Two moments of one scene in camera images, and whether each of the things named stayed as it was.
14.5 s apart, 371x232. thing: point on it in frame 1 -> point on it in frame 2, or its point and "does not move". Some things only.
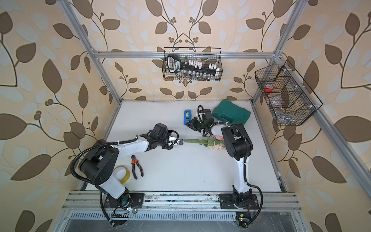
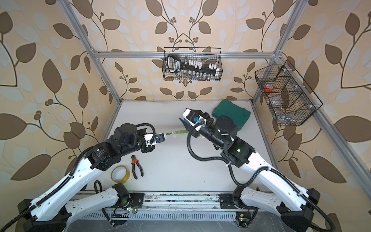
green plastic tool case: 228,110 does not move
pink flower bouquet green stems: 215,142 -> 178,132
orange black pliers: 134,161 does not move
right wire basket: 292,101 does not move
